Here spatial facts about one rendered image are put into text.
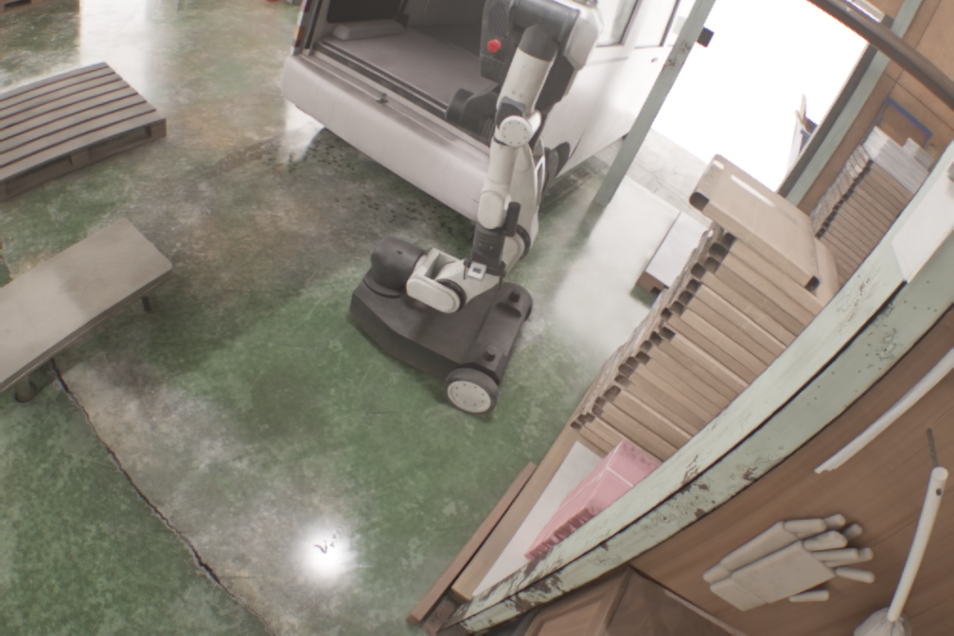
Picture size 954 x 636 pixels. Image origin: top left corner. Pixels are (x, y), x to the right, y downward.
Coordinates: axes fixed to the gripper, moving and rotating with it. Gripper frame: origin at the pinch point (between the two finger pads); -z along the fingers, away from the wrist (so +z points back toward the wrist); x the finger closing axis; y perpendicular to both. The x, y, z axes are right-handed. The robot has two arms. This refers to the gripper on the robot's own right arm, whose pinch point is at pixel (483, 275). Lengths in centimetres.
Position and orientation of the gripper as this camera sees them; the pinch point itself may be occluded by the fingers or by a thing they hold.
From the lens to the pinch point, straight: 151.0
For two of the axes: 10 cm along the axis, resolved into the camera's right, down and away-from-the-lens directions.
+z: 1.2, -7.8, -6.1
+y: 3.1, -5.6, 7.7
